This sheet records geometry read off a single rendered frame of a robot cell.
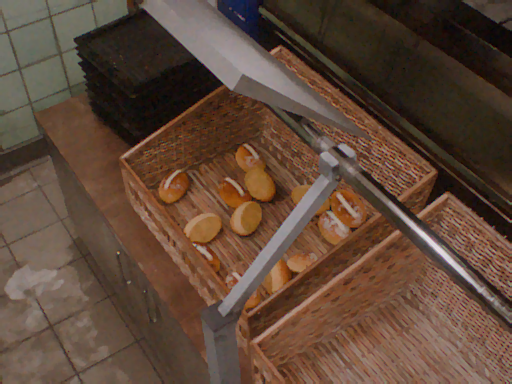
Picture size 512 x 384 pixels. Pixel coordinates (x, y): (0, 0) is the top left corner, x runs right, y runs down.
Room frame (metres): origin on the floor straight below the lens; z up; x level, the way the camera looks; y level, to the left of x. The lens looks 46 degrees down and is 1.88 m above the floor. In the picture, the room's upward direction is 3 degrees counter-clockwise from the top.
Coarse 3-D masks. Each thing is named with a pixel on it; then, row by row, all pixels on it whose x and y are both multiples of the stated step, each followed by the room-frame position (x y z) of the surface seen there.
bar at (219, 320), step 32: (320, 160) 0.75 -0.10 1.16; (352, 160) 0.73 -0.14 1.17; (320, 192) 0.72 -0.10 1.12; (384, 192) 0.67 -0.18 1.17; (288, 224) 0.71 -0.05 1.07; (416, 224) 0.61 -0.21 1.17; (448, 256) 0.55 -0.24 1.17; (256, 288) 0.66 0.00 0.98; (480, 288) 0.50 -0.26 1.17; (224, 320) 0.62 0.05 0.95; (224, 352) 0.62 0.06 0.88
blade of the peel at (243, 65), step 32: (160, 0) 0.97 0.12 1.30; (192, 0) 1.28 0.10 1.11; (192, 32) 0.88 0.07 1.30; (224, 32) 1.13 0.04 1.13; (224, 64) 0.80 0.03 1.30; (256, 64) 1.00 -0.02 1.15; (256, 96) 0.79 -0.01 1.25; (288, 96) 0.82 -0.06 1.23; (320, 96) 1.03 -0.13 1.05; (352, 128) 0.91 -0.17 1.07
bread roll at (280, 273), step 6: (276, 264) 0.96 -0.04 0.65; (282, 264) 0.97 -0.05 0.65; (276, 270) 0.95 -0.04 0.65; (282, 270) 0.95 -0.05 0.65; (288, 270) 0.96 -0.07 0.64; (270, 276) 0.94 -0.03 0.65; (276, 276) 0.93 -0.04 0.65; (282, 276) 0.93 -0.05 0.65; (288, 276) 0.94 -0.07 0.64; (270, 282) 0.93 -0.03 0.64; (276, 282) 0.92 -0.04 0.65; (282, 282) 0.92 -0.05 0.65; (270, 288) 0.92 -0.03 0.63; (276, 288) 0.91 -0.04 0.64; (270, 294) 0.91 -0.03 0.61
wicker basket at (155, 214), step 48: (240, 96) 1.41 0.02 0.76; (336, 96) 1.29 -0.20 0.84; (144, 144) 1.27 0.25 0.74; (192, 144) 1.33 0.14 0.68; (240, 144) 1.41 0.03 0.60; (288, 144) 1.36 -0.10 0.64; (336, 144) 1.24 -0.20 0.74; (144, 192) 1.13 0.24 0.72; (288, 192) 1.23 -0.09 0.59; (240, 240) 1.09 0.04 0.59; (288, 288) 0.83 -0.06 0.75; (240, 336) 0.80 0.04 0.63
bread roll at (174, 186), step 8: (168, 176) 1.26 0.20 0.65; (176, 176) 1.26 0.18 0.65; (184, 176) 1.27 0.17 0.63; (160, 184) 1.25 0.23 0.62; (168, 184) 1.23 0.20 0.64; (176, 184) 1.24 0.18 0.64; (184, 184) 1.25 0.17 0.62; (160, 192) 1.23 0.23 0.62; (168, 192) 1.22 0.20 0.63; (176, 192) 1.22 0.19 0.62; (184, 192) 1.24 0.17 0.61; (168, 200) 1.21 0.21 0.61; (176, 200) 1.22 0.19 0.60
